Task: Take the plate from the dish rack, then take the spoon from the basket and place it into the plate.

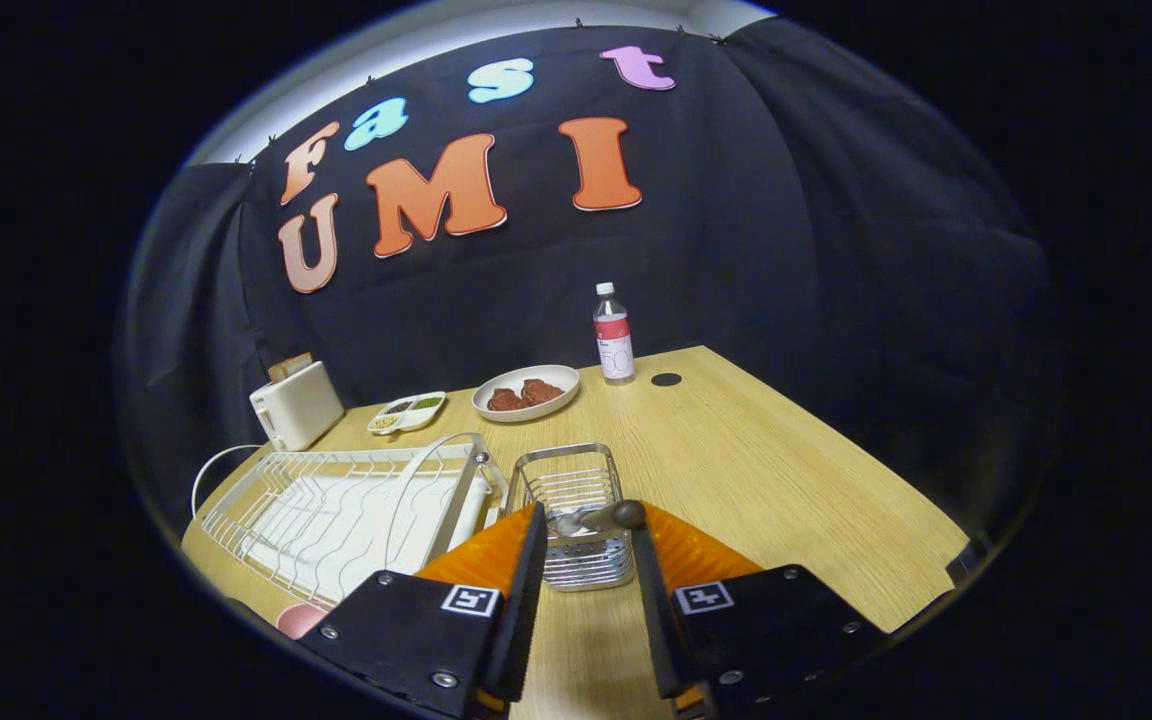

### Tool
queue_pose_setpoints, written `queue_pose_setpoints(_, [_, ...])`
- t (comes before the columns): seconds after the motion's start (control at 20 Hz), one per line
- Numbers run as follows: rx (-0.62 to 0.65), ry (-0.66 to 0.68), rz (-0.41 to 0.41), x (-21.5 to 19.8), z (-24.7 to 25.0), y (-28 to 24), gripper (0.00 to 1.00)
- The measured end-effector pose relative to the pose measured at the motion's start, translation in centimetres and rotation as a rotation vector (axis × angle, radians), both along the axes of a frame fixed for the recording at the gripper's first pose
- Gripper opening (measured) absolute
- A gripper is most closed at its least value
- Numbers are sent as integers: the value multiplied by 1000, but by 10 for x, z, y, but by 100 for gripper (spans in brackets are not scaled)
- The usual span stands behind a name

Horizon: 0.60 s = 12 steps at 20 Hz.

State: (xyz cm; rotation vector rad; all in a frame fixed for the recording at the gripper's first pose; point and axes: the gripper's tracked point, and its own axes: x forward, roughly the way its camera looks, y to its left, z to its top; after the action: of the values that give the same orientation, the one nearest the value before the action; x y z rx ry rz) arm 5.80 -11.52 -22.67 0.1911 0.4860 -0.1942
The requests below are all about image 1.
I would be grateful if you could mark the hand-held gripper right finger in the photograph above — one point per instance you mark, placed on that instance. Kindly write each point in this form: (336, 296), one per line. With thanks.
(658, 630)

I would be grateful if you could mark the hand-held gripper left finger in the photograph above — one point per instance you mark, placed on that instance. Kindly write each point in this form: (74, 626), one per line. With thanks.
(521, 620)

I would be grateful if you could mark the pink plate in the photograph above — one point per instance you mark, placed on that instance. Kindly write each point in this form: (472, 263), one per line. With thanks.
(298, 622)

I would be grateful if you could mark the white divided bean dish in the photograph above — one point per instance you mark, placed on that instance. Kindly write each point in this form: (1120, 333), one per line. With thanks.
(416, 415)

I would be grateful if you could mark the white plate with steaks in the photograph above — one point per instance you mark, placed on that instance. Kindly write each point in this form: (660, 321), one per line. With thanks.
(556, 375)

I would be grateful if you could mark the brown steak piece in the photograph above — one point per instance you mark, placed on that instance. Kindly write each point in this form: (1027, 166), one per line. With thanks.
(542, 391)
(506, 401)

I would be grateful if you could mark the clear bottle red label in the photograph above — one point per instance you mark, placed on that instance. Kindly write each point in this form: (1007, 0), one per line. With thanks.
(614, 340)

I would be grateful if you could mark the white toaster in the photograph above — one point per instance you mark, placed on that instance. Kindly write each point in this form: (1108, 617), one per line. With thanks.
(298, 410)

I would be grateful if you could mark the toast slice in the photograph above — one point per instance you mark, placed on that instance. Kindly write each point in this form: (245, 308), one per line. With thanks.
(300, 361)
(278, 371)

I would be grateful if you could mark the black backdrop cloth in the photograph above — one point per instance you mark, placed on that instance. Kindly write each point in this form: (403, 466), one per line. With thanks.
(736, 250)

